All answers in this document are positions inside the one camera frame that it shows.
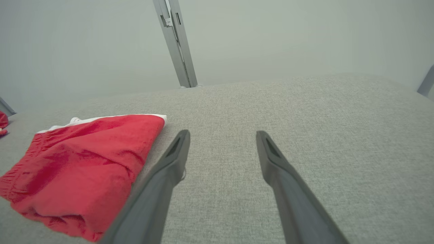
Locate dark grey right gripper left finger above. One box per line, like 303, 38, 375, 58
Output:
98, 129, 191, 244

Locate plain grey partition post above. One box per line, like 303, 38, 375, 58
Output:
0, 97, 17, 117
417, 64, 434, 99

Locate red and white basketball jersey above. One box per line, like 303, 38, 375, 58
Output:
0, 111, 9, 137

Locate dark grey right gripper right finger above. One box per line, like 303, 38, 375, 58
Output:
256, 130, 350, 244

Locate grey partition post with bracket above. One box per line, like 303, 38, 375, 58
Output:
153, 0, 198, 88

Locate red shorts with white trim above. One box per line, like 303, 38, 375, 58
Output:
0, 114, 167, 242

